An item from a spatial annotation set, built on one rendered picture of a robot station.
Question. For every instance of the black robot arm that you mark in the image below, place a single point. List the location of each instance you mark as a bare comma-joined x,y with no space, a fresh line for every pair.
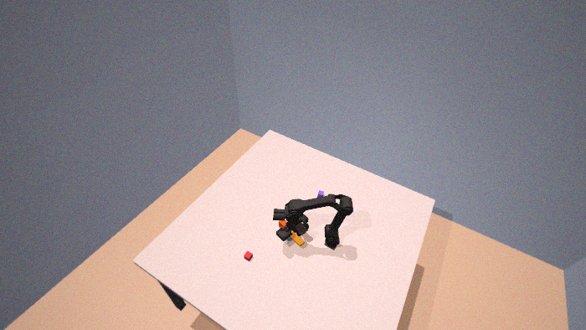
296,207

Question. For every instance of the orange bar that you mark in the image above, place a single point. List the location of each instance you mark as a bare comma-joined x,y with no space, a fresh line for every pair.
295,237

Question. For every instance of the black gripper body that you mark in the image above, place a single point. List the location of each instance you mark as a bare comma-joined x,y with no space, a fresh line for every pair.
283,234

